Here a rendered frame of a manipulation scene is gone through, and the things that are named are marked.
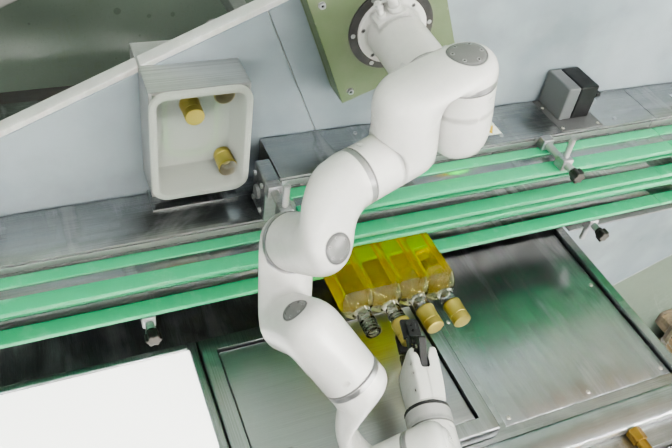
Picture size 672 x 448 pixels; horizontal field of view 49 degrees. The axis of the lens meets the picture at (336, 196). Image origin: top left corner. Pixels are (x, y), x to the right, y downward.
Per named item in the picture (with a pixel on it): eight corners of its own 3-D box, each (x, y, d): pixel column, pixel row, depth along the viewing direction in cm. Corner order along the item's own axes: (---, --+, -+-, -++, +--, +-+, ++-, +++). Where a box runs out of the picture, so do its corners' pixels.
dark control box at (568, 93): (536, 99, 164) (558, 120, 159) (547, 68, 159) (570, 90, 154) (565, 95, 167) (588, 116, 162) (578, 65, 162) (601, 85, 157)
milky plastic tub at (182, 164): (142, 172, 135) (152, 203, 129) (137, 67, 120) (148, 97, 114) (234, 158, 141) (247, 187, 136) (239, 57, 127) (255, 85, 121)
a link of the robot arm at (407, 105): (337, 179, 106) (335, 89, 95) (456, 113, 117) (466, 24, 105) (380, 216, 101) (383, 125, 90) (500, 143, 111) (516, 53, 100)
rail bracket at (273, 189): (259, 230, 138) (281, 278, 129) (265, 160, 127) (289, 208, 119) (274, 227, 139) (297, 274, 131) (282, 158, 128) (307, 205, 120)
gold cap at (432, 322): (414, 317, 134) (425, 336, 132) (417, 305, 132) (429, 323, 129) (431, 313, 136) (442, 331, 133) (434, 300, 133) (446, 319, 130)
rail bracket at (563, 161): (531, 144, 154) (569, 185, 145) (543, 116, 149) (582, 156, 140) (547, 142, 155) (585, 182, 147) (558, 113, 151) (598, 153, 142)
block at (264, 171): (248, 198, 141) (259, 223, 137) (251, 160, 135) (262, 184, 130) (266, 195, 142) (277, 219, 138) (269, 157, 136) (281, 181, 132)
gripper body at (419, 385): (444, 435, 121) (429, 377, 129) (459, 401, 114) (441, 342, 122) (400, 438, 119) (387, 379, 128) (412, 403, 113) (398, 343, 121)
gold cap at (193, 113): (178, 95, 125) (184, 110, 122) (198, 93, 126) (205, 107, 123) (179, 112, 127) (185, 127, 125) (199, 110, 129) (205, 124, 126)
